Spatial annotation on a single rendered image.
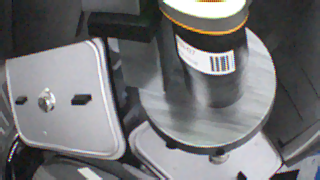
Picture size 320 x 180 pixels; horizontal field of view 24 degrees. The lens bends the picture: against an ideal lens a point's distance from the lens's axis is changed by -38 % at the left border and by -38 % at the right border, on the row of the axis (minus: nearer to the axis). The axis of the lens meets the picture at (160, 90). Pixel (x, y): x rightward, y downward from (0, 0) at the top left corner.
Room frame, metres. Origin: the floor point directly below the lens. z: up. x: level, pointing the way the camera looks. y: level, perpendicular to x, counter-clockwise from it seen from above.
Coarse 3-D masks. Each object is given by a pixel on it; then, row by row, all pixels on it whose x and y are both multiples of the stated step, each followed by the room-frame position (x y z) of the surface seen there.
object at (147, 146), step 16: (144, 128) 0.26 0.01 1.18; (144, 144) 0.25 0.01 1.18; (160, 144) 0.25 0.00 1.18; (256, 144) 0.24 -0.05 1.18; (272, 144) 0.23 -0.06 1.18; (144, 160) 0.24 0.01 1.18; (160, 160) 0.24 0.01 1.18; (176, 160) 0.24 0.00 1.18; (192, 160) 0.24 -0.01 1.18; (208, 160) 0.24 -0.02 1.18; (240, 160) 0.23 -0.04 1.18; (256, 160) 0.22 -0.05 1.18; (272, 160) 0.22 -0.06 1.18; (160, 176) 0.23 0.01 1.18; (176, 176) 0.23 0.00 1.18; (192, 176) 0.23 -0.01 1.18; (208, 176) 0.22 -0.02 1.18; (224, 176) 0.22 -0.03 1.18; (256, 176) 0.21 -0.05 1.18
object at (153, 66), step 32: (96, 0) 0.24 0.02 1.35; (128, 0) 0.24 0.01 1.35; (96, 32) 0.24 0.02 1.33; (128, 32) 0.23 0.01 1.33; (160, 32) 0.24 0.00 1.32; (128, 64) 0.24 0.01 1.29; (160, 64) 0.23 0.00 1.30; (256, 64) 0.24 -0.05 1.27; (160, 96) 0.23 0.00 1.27; (256, 96) 0.22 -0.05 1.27; (160, 128) 0.22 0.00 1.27; (192, 128) 0.21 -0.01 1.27; (224, 128) 0.21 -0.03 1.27; (256, 128) 0.21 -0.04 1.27
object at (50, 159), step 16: (16, 144) 0.25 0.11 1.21; (16, 160) 0.24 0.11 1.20; (32, 160) 0.24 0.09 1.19; (48, 160) 0.23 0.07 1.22; (64, 160) 0.22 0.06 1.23; (80, 160) 0.22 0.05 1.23; (96, 160) 0.22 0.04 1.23; (112, 160) 0.23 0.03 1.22; (128, 160) 0.25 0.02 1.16; (16, 176) 0.23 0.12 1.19; (32, 176) 0.23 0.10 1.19; (48, 176) 0.21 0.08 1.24; (64, 176) 0.20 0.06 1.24; (80, 176) 0.20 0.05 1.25; (112, 176) 0.20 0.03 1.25; (128, 176) 0.21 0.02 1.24; (144, 176) 0.21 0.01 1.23
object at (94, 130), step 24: (72, 48) 0.26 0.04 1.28; (96, 48) 0.25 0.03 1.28; (24, 72) 0.27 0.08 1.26; (48, 72) 0.26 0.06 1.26; (72, 72) 0.25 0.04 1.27; (96, 72) 0.25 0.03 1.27; (24, 96) 0.26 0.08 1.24; (72, 96) 0.25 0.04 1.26; (96, 96) 0.24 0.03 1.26; (24, 120) 0.25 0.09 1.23; (48, 120) 0.24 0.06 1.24; (72, 120) 0.24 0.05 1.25; (96, 120) 0.23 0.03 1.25; (48, 144) 0.24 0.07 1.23; (72, 144) 0.23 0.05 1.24; (96, 144) 0.23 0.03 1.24; (120, 144) 0.22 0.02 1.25
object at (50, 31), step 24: (0, 0) 0.32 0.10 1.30; (24, 0) 0.30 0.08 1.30; (48, 0) 0.29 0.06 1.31; (72, 0) 0.28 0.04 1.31; (0, 24) 0.30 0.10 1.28; (24, 24) 0.29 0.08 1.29; (48, 24) 0.28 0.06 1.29; (72, 24) 0.27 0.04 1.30; (0, 48) 0.29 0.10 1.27; (24, 48) 0.28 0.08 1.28; (48, 48) 0.27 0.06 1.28
